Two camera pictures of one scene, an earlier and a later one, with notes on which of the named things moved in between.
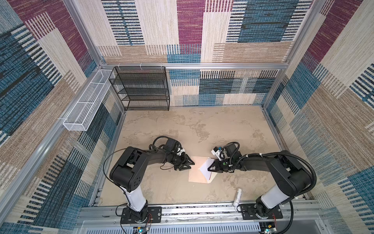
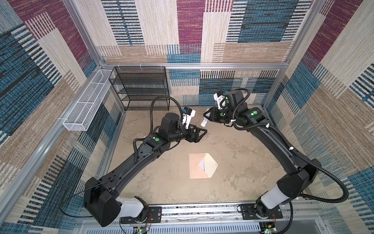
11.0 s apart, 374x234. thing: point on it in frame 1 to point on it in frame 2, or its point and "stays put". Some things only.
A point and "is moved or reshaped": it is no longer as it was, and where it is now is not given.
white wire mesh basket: x=81 y=115 stays put
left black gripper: x=184 y=157 to x=195 y=139
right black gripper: x=218 y=168 to x=213 y=117
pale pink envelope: x=194 y=174 is moved or reshaped
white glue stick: x=237 y=199 to x=204 y=121
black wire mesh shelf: x=141 y=88 stays put
